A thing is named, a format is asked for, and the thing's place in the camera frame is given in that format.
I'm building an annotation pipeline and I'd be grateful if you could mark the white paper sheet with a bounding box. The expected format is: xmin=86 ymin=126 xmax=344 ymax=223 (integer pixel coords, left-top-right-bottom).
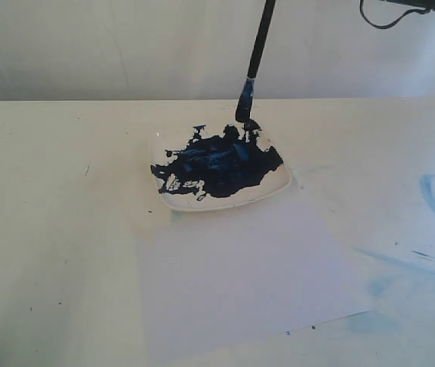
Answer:
xmin=138 ymin=200 xmax=370 ymax=348

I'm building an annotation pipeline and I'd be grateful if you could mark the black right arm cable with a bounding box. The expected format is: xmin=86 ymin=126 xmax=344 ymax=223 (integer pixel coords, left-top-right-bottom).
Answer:
xmin=359 ymin=0 xmax=432 ymax=30

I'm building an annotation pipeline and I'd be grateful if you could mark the black paintbrush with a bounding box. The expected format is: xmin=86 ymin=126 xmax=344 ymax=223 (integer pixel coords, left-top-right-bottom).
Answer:
xmin=235 ymin=0 xmax=276 ymax=123

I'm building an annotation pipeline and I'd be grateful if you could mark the white square paint plate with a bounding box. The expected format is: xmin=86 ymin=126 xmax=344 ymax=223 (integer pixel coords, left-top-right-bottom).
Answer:
xmin=149 ymin=120 xmax=292 ymax=212

